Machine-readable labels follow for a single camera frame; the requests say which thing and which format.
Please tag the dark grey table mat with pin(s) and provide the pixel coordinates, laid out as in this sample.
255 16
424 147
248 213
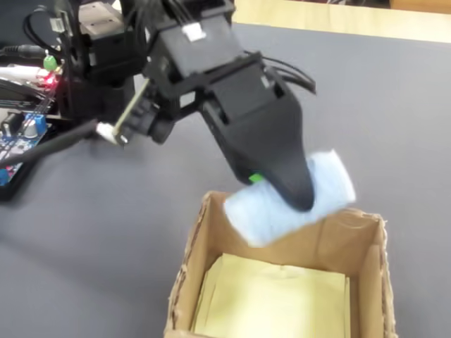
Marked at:
370 105

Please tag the yellow paper sheet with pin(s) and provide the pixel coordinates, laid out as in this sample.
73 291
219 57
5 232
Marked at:
275 299

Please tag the small camera circuit board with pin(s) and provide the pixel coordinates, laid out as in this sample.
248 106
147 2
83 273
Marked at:
141 112

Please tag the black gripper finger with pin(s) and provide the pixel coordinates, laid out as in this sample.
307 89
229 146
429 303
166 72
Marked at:
282 155
252 176

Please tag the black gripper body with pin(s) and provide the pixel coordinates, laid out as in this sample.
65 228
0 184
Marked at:
243 95

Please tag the blue circuit board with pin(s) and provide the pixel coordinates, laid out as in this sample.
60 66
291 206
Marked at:
21 137

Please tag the circuit board with green terminal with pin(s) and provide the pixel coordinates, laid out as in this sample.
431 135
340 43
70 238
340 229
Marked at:
35 88

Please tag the light blue block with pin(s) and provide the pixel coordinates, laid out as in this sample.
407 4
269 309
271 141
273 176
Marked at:
327 186

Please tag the open cardboard box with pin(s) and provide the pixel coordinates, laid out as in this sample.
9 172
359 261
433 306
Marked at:
352 253

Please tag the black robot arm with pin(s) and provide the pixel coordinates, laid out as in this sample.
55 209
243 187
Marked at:
116 53

